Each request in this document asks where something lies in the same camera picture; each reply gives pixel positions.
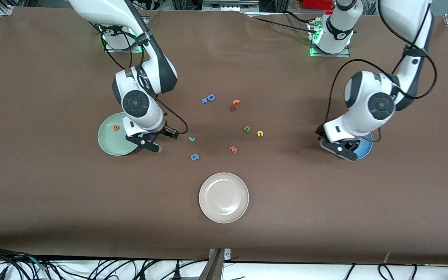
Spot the teal cable connector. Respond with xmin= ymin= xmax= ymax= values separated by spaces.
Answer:
xmin=26 ymin=255 xmax=47 ymax=271

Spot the blue plate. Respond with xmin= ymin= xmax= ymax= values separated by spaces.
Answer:
xmin=335 ymin=131 xmax=373 ymax=161

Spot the grey metal box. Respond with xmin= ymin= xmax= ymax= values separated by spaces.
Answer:
xmin=202 ymin=0 xmax=260 ymax=13

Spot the black tabletop cable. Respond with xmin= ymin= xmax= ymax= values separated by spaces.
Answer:
xmin=247 ymin=11 xmax=318 ymax=35

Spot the light green plate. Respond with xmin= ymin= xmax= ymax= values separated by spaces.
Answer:
xmin=97 ymin=112 xmax=144 ymax=156

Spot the red box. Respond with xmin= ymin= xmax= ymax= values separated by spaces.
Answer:
xmin=303 ymin=0 xmax=334 ymax=10

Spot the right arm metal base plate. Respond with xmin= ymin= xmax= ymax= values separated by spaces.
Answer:
xmin=104 ymin=37 xmax=147 ymax=53

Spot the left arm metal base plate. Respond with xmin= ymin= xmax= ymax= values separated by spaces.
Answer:
xmin=310 ymin=19 xmax=351 ymax=58

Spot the beige plate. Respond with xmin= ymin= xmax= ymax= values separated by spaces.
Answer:
xmin=198 ymin=172 xmax=250 ymax=224

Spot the brown table cover sheet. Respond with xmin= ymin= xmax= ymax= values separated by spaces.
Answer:
xmin=0 ymin=6 xmax=448 ymax=266

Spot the metal table edge bracket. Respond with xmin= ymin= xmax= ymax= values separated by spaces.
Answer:
xmin=198 ymin=248 xmax=232 ymax=280

